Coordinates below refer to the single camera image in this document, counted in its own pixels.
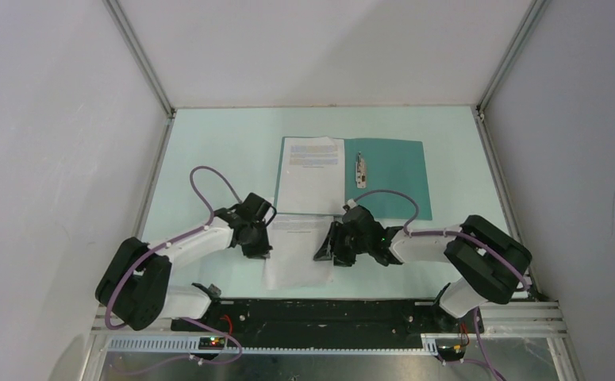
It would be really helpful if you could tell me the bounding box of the printed white paper sheet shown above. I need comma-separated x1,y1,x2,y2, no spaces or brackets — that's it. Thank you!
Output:
275,137,346,216

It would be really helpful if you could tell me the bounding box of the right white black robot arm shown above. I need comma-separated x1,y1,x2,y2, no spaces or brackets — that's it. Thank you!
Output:
313,205,532,332

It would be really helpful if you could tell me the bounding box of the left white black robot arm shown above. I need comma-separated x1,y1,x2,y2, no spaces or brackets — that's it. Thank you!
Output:
94,193,276,331

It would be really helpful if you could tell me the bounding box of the purple cable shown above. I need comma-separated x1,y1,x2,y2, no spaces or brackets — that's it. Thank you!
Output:
346,189,532,381
104,166,245,367

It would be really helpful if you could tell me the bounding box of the left controller board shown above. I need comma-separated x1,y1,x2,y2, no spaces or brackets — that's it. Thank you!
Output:
198,336,227,351

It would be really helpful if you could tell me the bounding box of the right controller board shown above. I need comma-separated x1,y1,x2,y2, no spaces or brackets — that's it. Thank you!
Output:
436,344,467,364

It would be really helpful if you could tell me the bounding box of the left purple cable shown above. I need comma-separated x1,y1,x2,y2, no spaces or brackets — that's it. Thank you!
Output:
104,166,245,367

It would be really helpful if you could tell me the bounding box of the controller board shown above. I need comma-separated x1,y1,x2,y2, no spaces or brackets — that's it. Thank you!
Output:
198,336,227,351
436,344,467,364

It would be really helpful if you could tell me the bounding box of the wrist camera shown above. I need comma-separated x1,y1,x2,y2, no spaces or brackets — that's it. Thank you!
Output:
341,199,375,224
236,193,277,226

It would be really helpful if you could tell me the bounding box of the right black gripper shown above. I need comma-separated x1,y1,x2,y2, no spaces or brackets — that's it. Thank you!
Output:
313,221,371,267

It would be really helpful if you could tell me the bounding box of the aluminium frame rail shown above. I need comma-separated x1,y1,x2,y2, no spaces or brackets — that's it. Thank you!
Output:
90,299,571,359

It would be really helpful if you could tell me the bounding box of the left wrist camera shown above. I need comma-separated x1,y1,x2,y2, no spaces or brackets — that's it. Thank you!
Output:
236,193,277,226

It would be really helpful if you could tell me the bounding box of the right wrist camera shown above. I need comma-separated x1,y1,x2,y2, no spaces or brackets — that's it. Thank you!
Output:
341,199,375,224

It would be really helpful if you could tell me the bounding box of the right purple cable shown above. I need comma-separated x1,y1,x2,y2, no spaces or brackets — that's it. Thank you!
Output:
346,189,532,381

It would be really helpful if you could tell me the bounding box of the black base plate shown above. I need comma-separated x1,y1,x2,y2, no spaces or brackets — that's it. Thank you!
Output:
199,298,484,349

